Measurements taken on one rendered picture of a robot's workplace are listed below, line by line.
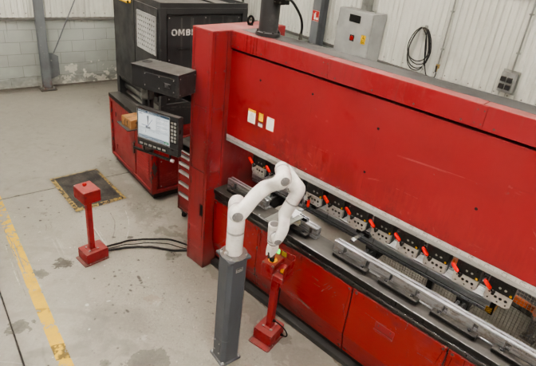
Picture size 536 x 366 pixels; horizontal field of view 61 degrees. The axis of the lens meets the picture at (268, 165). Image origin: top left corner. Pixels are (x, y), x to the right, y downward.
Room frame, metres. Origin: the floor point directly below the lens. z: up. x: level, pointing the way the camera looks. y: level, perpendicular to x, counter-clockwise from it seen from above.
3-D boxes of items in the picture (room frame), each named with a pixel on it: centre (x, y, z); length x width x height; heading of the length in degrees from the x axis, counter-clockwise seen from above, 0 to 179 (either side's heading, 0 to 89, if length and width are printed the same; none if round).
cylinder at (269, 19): (3.64, 0.05, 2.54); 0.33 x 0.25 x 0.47; 49
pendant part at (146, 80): (3.70, 0.95, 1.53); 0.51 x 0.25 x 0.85; 65
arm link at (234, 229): (2.60, 0.17, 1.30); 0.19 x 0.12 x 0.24; 7
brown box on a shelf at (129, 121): (4.66, 1.53, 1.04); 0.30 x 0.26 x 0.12; 40
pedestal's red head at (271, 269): (2.81, -0.16, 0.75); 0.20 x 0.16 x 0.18; 58
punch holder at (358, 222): (2.82, -0.71, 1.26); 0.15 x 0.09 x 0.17; 49
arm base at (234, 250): (2.56, 0.17, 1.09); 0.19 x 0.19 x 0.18
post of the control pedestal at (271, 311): (2.81, -0.16, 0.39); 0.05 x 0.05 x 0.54; 58
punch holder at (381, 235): (2.69, -0.86, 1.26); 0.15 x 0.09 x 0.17; 49
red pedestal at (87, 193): (3.54, 1.61, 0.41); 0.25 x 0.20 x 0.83; 139
